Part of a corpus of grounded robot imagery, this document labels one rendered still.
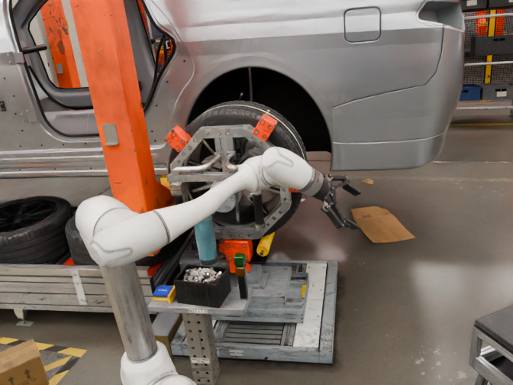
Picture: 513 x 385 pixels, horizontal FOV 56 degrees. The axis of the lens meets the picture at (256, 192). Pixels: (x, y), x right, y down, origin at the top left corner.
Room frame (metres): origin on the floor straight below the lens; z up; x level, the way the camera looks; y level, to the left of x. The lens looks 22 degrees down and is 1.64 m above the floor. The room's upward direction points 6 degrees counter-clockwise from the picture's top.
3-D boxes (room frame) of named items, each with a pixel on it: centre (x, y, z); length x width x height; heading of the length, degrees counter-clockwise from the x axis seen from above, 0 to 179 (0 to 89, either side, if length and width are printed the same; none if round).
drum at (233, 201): (2.03, 0.13, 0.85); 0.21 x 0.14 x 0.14; 167
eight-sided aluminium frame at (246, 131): (2.10, 0.11, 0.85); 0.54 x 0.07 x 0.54; 77
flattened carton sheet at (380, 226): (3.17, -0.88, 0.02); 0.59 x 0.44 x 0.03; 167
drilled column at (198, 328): (1.82, 0.32, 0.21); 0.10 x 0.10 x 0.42; 77
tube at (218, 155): (2.00, 0.24, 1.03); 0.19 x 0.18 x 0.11; 167
